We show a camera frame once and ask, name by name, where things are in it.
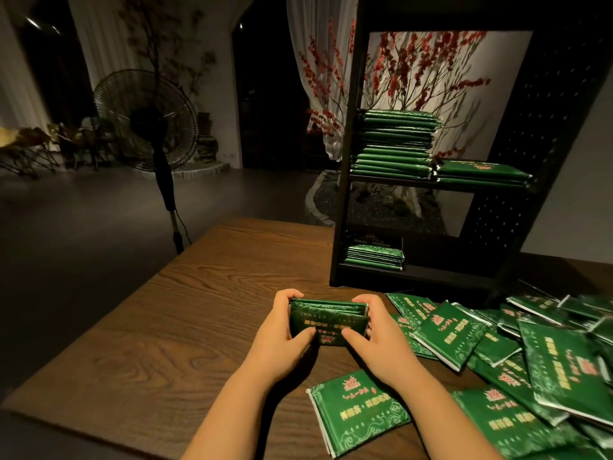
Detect person's right hand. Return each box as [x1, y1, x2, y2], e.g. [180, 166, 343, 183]
[341, 293, 427, 389]

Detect person's left hand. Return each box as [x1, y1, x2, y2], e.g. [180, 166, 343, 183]
[241, 288, 318, 384]

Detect pile of green packets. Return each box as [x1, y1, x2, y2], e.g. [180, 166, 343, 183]
[306, 290, 613, 460]

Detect black metal shelf rack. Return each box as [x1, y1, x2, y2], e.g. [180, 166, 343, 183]
[329, 0, 613, 295]

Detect person's right forearm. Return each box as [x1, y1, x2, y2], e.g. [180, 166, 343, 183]
[393, 364, 505, 460]

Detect person's left forearm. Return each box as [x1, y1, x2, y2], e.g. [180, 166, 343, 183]
[182, 364, 291, 460]

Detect dark vase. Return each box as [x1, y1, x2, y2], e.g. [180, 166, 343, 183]
[193, 112, 220, 165]

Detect black standing fan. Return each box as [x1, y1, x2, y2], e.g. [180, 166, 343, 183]
[93, 68, 201, 255]

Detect red berry branches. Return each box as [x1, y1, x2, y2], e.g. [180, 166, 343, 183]
[298, 28, 492, 165]

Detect white curtain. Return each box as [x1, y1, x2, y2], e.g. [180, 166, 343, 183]
[285, 0, 361, 165]
[65, 0, 137, 88]

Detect bare branched tree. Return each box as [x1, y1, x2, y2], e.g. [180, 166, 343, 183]
[117, 0, 218, 102]

